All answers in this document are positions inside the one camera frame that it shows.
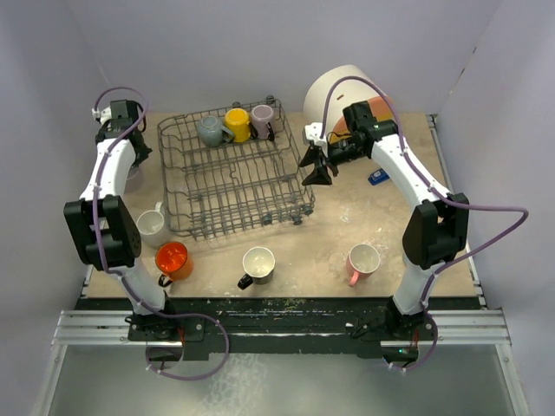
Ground lavender mug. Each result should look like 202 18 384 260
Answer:
124 166 143 194

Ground purple mug black handle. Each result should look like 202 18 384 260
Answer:
250 104 276 141

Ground yellow mug black handle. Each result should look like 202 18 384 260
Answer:
225 107 251 143

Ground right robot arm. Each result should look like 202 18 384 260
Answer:
298 101 468 339

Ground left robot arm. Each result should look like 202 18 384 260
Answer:
63 100 179 341

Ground white round drawer cabinet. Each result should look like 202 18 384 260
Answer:
304 65 393 134

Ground pink mug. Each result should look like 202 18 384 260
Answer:
346 244 381 288

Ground orange mug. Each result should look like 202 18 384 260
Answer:
154 241 193 288

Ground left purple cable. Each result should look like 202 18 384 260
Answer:
91 87 231 383

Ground purple cable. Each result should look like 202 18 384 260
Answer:
322 75 531 374
91 87 231 383

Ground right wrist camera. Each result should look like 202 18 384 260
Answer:
303 122 328 148

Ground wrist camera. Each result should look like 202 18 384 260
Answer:
303 122 328 148
91 107 112 125

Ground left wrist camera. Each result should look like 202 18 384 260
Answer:
91 107 112 125

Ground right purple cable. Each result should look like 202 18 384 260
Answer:
322 75 531 374

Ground grey wire dish rack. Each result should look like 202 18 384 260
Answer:
157 95 316 239

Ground white mug black handle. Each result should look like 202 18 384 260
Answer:
238 246 276 290

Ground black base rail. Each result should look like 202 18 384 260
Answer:
125 297 437 362

